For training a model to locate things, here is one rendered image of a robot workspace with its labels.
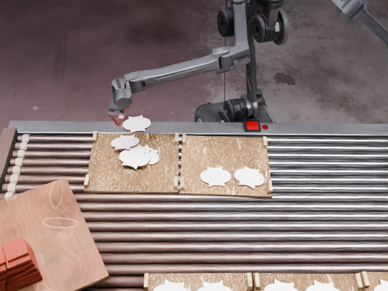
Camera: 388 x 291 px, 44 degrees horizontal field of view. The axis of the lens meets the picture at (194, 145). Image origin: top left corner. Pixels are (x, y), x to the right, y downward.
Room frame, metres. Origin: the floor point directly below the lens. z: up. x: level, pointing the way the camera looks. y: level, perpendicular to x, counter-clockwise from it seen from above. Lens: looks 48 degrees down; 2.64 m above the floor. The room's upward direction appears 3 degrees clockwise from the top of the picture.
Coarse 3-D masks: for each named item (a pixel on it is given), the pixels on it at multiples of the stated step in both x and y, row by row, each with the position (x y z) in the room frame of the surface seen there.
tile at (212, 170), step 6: (210, 168) 1.41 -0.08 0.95; (216, 168) 1.41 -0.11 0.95; (204, 174) 1.37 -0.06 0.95; (210, 174) 1.37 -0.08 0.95; (216, 174) 1.37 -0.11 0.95; (222, 174) 1.37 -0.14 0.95; (228, 174) 1.37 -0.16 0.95; (204, 180) 1.33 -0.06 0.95; (210, 180) 1.33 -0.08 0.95; (216, 180) 1.34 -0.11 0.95; (222, 180) 1.34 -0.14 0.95; (228, 180) 1.34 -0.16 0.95; (210, 186) 1.30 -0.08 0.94; (222, 186) 1.31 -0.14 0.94
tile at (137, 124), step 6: (126, 120) 1.71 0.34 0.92; (132, 120) 1.71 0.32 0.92; (138, 120) 1.71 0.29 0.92; (144, 120) 1.71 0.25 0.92; (126, 126) 1.66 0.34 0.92; (132, 126) 1.66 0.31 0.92; (138, 126) 1.67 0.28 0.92; (144, 126) 1.67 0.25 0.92; (132, 132) 1.63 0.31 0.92; (144, 132) 1.64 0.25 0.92
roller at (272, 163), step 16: (16, 160) 1.41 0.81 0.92; (32, 160) 1.42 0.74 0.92; (48, 160) 1.42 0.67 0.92; (64, 160) 1.43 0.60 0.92; (80, 160) 1.43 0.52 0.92; (272, 160) 1.50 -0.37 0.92; (288, 160) 1.50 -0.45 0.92; (304, 160) 1.51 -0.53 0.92; (320, 160) 1.51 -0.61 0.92; (336, 160) 1.52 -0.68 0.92; (352, 160) 1.53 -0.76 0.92; (368, 160) 1.53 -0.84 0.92; (384, 160) 1.54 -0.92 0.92
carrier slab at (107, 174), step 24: (96, 144) 1.52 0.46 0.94; (144, 144) 1.54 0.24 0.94; (168, 144) 1.55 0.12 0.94; (96, 168) 1.38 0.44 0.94; (120, 168) 1.38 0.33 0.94; (144, 168) 1.39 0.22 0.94; (168, 168) 1.40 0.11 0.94; (96, 192) 1.25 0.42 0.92; (120, 192) 1.26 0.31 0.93; (144, 192) 1.26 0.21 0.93; (168, 192) 1.27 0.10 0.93
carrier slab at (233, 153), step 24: (192, 144) 1.55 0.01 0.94; (216, 144) 1.56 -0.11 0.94; (240, 144) 1.57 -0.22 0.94; (192, 168) 1.41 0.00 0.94; (240, 168) 1.42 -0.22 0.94; (264, 168) 1.43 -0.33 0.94; (192, 192) 1.27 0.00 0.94; (216, 192) 1.28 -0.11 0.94; (240, 192) 1.28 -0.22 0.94; (264, 192) 1.29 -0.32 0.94
